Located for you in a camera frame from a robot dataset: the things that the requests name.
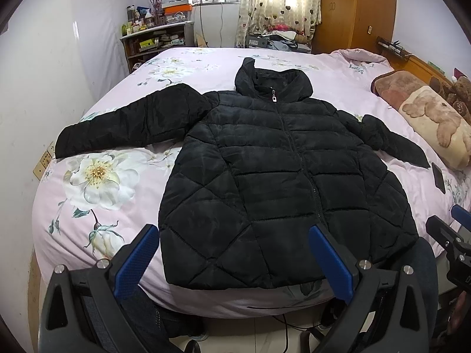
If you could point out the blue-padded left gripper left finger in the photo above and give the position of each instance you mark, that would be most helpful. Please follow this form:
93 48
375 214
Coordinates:
114 280

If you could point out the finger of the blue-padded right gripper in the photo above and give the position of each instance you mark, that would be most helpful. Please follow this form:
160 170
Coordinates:
462 216

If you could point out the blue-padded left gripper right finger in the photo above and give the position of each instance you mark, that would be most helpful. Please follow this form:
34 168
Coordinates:
359 286

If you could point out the black puffer jacket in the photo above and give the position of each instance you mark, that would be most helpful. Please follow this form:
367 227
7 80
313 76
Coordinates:
259 166

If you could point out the pile of clothes by window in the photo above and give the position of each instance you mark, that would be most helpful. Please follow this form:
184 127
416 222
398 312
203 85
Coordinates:
281 40

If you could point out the black smartphone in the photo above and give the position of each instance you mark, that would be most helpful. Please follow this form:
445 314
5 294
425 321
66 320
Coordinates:
438 178

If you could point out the pink floral bed sheet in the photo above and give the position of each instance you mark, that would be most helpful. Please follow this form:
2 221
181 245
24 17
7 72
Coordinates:
87 206

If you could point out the brown bear print pillow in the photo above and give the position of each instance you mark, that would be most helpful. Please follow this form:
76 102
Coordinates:
433 118

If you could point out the brown teddy bear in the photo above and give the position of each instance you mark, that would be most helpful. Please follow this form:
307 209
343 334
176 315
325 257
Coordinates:
458 94

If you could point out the wooden headboard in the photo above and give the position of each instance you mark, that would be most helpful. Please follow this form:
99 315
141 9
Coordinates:
400 59

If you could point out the wooden wardrobe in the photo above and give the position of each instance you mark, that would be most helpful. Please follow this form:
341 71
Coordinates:
351 24

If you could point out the wooden shelf with clutter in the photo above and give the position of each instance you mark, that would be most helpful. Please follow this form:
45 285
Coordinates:
142 46

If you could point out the heart pattern curtain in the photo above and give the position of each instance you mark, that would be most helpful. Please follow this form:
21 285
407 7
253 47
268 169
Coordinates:
259 16

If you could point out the orange storage box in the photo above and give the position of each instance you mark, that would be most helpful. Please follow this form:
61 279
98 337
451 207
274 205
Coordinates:
178 6

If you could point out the wall power socket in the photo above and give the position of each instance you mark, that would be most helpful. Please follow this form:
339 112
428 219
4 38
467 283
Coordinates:
45 160

